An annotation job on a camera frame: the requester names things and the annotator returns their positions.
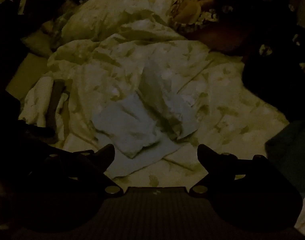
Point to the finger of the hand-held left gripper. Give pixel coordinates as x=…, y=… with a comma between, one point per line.
x=42, y=131

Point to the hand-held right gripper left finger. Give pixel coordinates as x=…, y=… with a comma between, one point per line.
x=106, y=156

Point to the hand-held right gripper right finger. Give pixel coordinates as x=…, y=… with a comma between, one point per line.
x=205, y=156

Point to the light blue small garment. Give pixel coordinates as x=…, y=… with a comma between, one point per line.
x=127, y=127

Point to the brown cloth strip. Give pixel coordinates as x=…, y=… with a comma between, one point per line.
x=55, y=100

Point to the yellow bed sheet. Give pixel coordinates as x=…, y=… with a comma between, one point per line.
x=27, y=75

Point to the cream floral blanket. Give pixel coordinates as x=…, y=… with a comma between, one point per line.
x=230, y=100

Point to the pale pillow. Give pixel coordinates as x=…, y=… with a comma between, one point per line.
x=40, y=42

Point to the teal folded cloth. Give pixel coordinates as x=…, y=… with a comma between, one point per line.
x=292, y=150

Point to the dark printed cloth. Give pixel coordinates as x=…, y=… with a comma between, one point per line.
x=267, y=80

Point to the dark cloth with white label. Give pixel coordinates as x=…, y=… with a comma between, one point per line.
x=30, y=12

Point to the reddish brown cloth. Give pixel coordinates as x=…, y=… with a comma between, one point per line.
x=217, y=37

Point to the orange floral cloth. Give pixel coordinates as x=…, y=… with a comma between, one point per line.
x=190, y=12

